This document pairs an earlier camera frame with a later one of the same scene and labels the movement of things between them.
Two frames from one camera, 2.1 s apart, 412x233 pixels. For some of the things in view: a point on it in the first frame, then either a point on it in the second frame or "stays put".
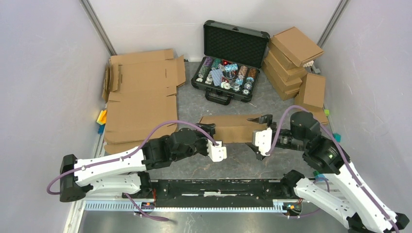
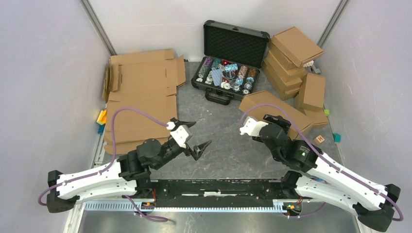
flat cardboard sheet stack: (141, 95) stays put
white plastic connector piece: (308, 64) stays put
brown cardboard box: (233, 128) -> (263, 104)
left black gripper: (205, 139) -> (198, 149)
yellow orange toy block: (102, 118) stays put
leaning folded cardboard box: (312, 90) stays put
